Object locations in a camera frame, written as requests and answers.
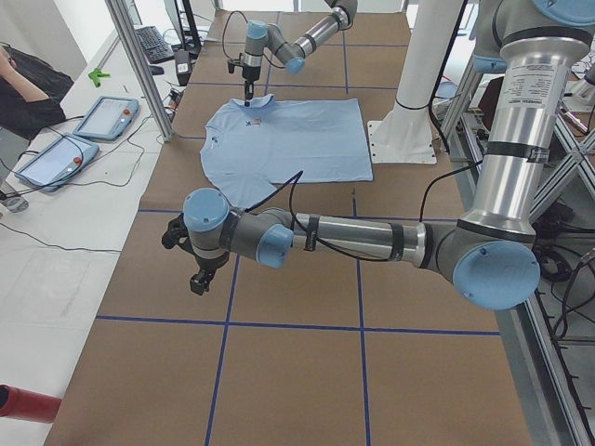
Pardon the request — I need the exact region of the far teach pendant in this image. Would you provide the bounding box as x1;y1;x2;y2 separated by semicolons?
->
73;96;139;141

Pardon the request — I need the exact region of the near teach pendant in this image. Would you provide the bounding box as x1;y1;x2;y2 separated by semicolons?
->
15;134;99;191

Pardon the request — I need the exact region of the red fire extinguisher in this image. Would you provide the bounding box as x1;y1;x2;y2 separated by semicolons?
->
1;385;62;424

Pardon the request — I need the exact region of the green plastic clamp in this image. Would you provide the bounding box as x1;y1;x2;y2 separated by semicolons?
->
87;68;111;88

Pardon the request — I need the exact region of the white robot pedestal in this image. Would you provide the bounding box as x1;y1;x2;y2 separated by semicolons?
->
368;0;467;164

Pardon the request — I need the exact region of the light blue t-shirt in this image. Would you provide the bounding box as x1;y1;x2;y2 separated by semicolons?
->
200;94;373;208

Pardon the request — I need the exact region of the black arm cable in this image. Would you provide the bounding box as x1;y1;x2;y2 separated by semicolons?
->
221;9;289;71
241;160;484;262

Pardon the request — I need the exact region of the black keyboard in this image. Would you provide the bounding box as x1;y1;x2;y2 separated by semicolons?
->
135;26;175;64

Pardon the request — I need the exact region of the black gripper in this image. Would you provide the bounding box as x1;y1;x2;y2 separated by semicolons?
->
185;241;230;294
242;65;260;106

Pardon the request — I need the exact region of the person in black shirt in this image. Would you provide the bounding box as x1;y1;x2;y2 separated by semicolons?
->
1;43;73;140

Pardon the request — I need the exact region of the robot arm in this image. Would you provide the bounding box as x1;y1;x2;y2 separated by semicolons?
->
228;0;358;107
181;1;594;309

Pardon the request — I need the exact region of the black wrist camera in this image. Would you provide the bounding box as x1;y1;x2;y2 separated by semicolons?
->
161;213;188;250
227;53;244;74

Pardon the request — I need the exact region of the teach pendant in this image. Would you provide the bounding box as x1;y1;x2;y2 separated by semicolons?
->
73;96;139;141
15;134;99;191

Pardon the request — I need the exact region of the aluminium frame post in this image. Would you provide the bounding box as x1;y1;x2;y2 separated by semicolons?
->
105;0;174;142

